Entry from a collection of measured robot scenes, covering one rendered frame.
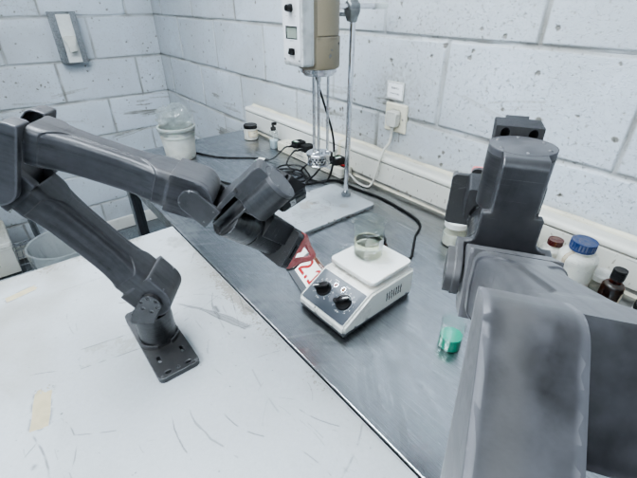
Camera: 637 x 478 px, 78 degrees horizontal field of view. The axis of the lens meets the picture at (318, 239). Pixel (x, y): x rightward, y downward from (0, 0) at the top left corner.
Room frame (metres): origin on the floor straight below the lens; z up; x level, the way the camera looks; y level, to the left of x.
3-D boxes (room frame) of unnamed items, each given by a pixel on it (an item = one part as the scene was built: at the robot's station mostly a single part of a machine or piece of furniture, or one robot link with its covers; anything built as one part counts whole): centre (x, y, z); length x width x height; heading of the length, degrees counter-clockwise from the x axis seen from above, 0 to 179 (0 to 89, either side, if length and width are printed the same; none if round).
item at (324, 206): (1.04, 0.01, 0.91); 0.30 x 0.20 x 0.01; 129
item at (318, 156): (1.05, 0.00, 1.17); 0.07 x 0.07 x 0.25
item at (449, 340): (0.50, -0.24, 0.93); 0.04 x 0.04 x 0.06
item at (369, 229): (0.67, -0.10, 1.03); 0.07 x 0.06 x 0.08; 94
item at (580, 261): (0.66, -0.53, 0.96); 0.07 x 0.07 x 0.13
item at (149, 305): (0.52, 0.28, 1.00); 0.09 x 0.06 x 0.06; 2
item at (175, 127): (1.49, 0.54, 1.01); 0.14 x 0.14 x 0.21
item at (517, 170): (0.31, -0.17, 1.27); 0.12 x 0.09 x 0.12; 161
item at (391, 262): (0.65, -0.11, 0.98); 0.12 x 0.12 x 0.01; 41
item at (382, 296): (0.64, -0.09, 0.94); 0.22 x 0.13 x 0.08; 131
